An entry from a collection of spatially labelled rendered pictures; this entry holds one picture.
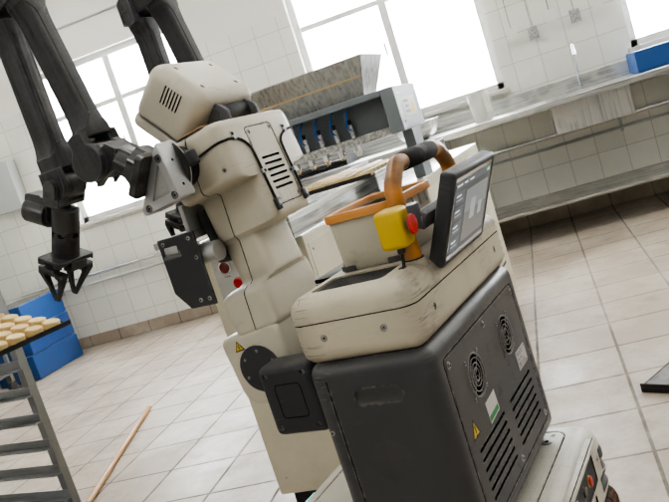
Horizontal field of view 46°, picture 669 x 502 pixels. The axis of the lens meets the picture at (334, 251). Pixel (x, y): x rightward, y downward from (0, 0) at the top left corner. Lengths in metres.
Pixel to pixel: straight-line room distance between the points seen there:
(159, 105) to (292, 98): 1.33
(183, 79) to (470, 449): 0.91
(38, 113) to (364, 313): 0.79
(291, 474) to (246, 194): 1.11
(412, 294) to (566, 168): 4.81
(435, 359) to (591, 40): 4.86
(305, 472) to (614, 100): 3.65
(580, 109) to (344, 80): 2.78
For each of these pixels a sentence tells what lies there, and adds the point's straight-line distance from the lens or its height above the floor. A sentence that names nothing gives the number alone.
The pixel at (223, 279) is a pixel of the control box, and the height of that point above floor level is 0.78.
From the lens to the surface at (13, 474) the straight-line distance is 2.98.
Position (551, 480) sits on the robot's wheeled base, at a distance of 1.72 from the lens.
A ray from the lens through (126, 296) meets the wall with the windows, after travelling 7.09.
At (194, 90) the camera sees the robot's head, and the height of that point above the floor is 1.24.
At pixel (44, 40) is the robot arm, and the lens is 1.69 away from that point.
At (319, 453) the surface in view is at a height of 0.20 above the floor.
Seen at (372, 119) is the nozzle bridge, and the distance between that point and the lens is 2.90.
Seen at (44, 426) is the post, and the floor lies 0.48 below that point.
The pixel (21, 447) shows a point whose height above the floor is 0.42.
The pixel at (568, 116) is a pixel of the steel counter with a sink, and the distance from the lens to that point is 5.43.
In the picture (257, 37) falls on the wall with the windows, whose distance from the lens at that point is 6.37.
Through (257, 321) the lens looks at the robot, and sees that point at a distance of 1.66.
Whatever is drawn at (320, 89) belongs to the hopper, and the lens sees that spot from 2.92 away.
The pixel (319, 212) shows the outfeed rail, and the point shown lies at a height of 0.87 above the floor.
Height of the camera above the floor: 1.06
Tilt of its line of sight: 7 degrees down
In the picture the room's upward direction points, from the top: 18 degrees counter-clockwise
